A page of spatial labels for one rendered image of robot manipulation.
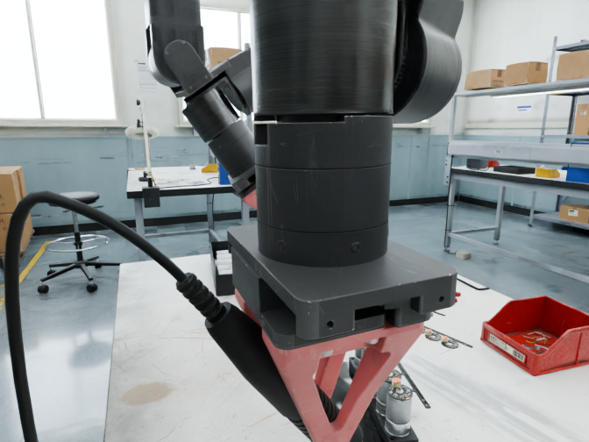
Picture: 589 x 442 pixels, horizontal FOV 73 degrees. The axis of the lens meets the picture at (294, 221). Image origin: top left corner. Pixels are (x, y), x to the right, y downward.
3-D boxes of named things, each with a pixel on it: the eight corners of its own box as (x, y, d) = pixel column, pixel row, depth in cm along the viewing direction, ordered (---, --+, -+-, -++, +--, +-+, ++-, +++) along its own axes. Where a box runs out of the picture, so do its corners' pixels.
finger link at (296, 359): (344, 374, 25) (345, 230, 23) (420, 461, 18) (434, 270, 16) (237, 405, 22) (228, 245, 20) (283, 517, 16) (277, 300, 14)
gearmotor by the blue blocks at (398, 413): (389, 445, 39) (392, 399, 38) (380, 427, 41) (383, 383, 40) (413, 442, 39) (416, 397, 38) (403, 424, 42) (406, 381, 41)
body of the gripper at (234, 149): (270, 160, 59) (240, 117, 57) (282, 166, 49) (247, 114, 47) (235, 186, 59) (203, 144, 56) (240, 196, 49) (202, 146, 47)
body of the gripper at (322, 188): (332, 245, 24) (333, 118, 22) (460, 317, 15) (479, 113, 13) (226, 260, 22) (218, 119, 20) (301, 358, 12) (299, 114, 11)
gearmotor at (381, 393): (379, 424, 42) (382, 381, 41) (372, 409, 44) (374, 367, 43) (401, 422, 42) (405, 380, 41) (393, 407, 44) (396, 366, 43)
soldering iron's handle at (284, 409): (315, 442, 22) (155, 288, 17) (347, 409, 22) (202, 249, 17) (337, 478, 20) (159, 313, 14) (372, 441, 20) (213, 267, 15)
